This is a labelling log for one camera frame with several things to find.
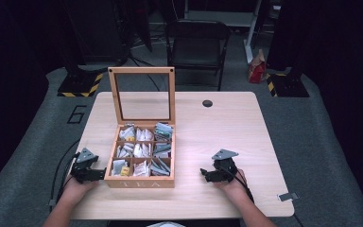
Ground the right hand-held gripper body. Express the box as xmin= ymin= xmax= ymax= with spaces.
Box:
xmin=211 ymin=148 xmax=239 ymax=183

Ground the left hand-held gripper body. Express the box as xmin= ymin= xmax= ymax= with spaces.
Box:
xmin=70 ymin=147 xmax=100 ymax=184

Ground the wooden tea box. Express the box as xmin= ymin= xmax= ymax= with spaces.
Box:
xmin=104 ymin=66 xmax=177 ymax=189

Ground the person's right hand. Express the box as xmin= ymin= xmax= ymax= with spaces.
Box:
xmin=213 ymin=168 xmax=250 ymax=199

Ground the person's left hand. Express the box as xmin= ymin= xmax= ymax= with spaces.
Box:
xmin=61 ymin=176 xmax=99 ymax=204

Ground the group of white tea packets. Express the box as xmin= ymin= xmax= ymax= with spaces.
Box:
xmin=112 ymin=125 xmax=155 ymax=178

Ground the group of grey-green tea packets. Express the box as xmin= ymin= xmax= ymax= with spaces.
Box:
xmin=150 ymin=122 xmax=174 ymax=177

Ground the white cloth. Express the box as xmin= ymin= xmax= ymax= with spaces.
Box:
xmin=146 ymin=221 xmax=187 ymax=227

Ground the black striped stand base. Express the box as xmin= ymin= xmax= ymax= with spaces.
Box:
xmin=57 ymin=71 xmax=104 ymax=98
xmin=266 ymin=73 xmax=310 ymax=98

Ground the grey tape strip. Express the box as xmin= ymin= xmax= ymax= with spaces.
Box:
xmin=277 ymin=192 xmax=300 ymax=202

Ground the black curtain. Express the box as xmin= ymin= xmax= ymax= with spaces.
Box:
xmin=0 ymin=0 xmax=64 ymax=200
xmin=266 ymin=0 xmax=363 ymax=218

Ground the red paper bag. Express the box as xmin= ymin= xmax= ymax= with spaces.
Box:
xmin=248 ymin=48 xmax=268 ymax=84

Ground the black folding chair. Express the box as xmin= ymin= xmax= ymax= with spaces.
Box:
xmin=164 ymin=19 xmax=232 ymax=92

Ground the dark equipment cabinet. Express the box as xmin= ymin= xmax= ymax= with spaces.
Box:
xmin=63 ymin=0 xmax=131 ymax=67

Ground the white background table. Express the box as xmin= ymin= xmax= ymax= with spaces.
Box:
xmin=183 ymin=0 xmax=282 ymax=64

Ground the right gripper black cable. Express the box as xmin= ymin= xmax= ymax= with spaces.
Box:
xmin=221 ymin=165 xmax=306 ymax=227

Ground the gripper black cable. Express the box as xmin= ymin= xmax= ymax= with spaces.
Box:
xmin=221 ymin=165 xmax=306 ymax=227
xmin=48 ymin=140 xmax=81 ymax=206

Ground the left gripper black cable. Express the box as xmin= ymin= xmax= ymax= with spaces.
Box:
xmin=48 ymin=140 xmax=81 ymax=206

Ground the black floor cable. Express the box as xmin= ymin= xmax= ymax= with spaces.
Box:
xmin=128 ymin=56 xmax=162 ymax=93

